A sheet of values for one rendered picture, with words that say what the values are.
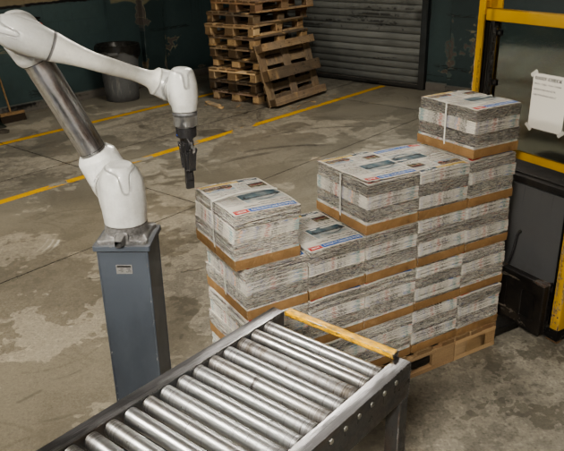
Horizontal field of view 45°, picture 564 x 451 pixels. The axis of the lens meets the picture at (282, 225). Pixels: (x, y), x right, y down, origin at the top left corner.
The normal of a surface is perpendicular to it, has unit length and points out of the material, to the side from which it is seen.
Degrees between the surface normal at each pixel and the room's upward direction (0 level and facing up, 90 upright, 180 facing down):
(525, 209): 90
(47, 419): 0
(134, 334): 90
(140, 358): 90
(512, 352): 0
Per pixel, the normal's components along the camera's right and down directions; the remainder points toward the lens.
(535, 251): -0.86, 0.21
